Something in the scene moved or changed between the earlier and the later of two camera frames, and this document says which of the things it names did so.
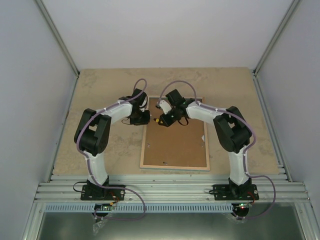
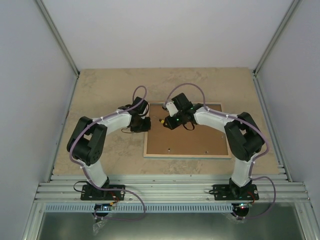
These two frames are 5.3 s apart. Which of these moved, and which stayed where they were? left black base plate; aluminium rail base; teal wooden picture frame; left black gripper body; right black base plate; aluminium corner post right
Moved: teal wooden picture frame; left black gripper body
Stayed: right black base plate; aluminium corner post right; aluminium rail base; left black base plate
